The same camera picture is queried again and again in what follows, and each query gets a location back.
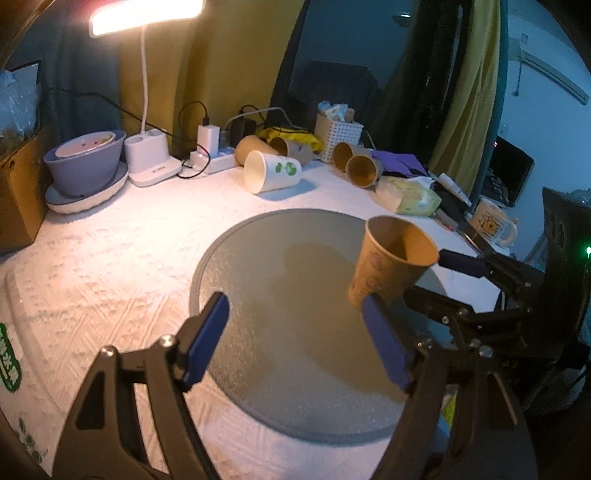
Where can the black monitor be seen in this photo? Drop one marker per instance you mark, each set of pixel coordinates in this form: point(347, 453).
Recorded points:
point(510, 170)

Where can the brown paper cup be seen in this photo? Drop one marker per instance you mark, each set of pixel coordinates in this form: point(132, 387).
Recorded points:
point(362, 170)
point(392, 265)
point(344, 154)
point(295, 150)
point(251, 145)

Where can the white air conditioner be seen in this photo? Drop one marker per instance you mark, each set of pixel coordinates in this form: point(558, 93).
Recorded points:
point(549, 64)

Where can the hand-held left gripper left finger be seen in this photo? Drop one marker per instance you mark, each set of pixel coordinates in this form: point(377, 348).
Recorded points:
point(206, 339)

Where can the clear plastic bag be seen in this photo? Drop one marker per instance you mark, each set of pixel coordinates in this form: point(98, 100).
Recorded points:
point(16, 104)

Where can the white inner bowl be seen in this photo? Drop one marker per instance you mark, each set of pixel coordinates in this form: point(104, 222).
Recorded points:
point(87, 142)

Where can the white power strip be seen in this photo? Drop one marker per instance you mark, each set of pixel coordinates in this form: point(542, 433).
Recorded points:
point(217, 161)

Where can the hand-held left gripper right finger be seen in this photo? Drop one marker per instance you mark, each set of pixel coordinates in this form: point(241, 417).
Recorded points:
point(384, 339)

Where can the packets in basket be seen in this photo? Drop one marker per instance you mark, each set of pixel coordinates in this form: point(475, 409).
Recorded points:
point(334, 111)

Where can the purple cloth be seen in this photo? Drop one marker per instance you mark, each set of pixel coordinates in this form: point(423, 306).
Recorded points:
point(399, 161)

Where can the white plastic basket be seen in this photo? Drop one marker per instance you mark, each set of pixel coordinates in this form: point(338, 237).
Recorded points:
point(339, 136)

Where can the white printed mug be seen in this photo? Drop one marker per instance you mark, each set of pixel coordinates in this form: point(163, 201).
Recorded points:
point(489, 224)

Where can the yellow bag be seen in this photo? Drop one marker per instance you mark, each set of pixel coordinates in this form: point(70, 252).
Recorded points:
point(300, 137)

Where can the purple bowl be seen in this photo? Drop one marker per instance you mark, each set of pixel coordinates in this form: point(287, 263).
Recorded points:
point(85, 170)

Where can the white desk lamp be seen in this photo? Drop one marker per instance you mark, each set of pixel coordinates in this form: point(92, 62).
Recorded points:
point(150, 159)

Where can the white tube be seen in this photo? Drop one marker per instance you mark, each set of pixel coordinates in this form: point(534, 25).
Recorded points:
point(452, 189)

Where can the round grey mat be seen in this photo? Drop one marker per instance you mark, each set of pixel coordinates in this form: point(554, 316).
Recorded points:
point(286, 295)

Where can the black charger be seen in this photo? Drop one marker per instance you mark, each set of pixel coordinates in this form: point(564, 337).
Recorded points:
point(242, 131)

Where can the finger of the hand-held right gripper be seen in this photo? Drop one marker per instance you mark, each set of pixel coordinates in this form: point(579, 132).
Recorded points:
point(438, 305)
point(461, 262)

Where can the cardboard box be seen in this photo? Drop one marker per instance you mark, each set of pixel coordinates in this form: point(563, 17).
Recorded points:
point(18, 198)

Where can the dark chair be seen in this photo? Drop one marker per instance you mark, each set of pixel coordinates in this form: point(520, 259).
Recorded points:
point(323, 87)

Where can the white plate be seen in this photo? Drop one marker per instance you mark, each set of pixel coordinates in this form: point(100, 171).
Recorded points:
point(87, 202)

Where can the yellow tissue packet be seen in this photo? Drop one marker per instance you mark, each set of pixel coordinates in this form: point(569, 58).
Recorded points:
point(411, 196)

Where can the yellow curtain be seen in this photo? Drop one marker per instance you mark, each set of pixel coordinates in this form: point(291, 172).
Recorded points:
point(475, 92)

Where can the white charger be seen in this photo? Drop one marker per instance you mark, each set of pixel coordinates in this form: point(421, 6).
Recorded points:
point(209, 137)

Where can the white paper cup green print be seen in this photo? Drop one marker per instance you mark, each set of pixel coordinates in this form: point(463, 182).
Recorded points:
point(272, 173)

